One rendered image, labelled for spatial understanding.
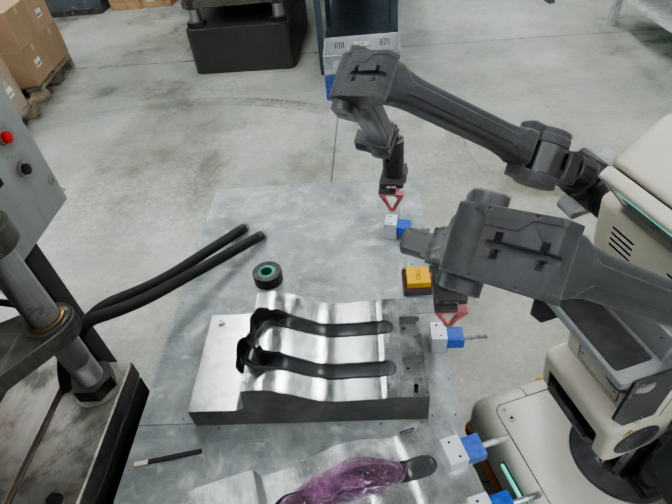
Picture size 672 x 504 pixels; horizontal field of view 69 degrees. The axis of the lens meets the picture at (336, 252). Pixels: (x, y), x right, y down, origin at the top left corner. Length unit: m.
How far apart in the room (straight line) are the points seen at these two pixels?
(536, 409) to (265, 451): 0.97
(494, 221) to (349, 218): 1.07
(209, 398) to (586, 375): 0.81
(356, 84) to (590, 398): 0.80
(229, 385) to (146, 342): 1.38
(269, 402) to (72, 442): 0.47
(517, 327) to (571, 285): 1.83
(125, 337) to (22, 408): 1.18
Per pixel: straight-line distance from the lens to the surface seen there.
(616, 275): 0.52
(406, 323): 1.15
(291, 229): 1.52
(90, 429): 1.28
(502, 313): 2.35
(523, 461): 1.67
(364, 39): 4.30
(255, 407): 1.06
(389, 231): 1.43
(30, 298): 1.09
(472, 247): 0.50
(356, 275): 1.35
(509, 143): 0.91
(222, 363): 1.15
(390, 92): 0.79
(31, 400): 1.41
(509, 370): 2.17
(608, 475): 1.74
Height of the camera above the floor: 1.77
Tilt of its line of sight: 43 degrees down
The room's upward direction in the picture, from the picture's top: 7 degrees counter-clockwise
